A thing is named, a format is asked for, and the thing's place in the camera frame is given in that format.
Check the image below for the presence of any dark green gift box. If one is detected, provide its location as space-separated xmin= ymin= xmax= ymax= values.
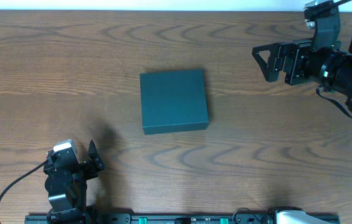
xmin=140 ymin=69 xmax=209 ymax=135

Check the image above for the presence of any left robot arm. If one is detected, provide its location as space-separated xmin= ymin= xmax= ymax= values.
xmin=44 ymin=139 xmax=105 ymax=223

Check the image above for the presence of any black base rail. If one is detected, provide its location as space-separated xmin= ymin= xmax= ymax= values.
xmin=24 ymin=208 xmax=278 ymax=224

